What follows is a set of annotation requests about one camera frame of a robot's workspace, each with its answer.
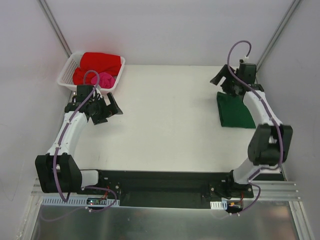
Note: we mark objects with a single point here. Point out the green t shirt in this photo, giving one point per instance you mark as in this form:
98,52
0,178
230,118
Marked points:
233,113

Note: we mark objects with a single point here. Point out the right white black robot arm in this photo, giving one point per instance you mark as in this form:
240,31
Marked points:
269,146

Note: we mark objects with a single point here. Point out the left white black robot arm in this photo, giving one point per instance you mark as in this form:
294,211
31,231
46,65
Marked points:
57,170

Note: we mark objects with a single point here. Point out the left aluminium frame post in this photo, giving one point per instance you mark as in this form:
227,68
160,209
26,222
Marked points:
44,6

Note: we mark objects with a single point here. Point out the white plastic basket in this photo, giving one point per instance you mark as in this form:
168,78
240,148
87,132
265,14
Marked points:
65,78

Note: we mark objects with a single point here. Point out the aluminium frame post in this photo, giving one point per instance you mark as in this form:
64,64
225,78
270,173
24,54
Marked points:
292,8
44,6

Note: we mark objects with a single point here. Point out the right aluminium frame post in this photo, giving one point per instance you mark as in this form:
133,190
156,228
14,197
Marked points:
292,8

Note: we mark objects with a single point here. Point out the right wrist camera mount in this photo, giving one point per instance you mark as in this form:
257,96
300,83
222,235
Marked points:
245,59

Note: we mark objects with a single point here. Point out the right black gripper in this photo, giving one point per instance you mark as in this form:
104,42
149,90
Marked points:
227,81

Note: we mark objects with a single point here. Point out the right white cable duct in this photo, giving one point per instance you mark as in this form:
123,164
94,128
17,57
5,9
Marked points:
218,205

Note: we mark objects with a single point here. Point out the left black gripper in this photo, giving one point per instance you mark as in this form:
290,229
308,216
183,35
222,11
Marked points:
105,111

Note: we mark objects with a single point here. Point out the left white cable duct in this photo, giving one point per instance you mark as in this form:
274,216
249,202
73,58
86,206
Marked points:
80,202

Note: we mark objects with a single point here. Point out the red t shirt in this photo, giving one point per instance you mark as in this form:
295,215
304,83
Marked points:
96,61

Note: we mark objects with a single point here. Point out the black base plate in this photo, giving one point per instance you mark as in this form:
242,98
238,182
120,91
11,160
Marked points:
168,189

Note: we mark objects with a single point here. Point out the aluminium front rail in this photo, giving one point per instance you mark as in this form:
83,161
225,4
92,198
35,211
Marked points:
269,191

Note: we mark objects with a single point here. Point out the pink t shirt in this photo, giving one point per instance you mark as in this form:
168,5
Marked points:
106,81

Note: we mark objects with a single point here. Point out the white cable duct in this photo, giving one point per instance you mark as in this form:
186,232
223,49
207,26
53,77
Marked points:
218,205
80,202

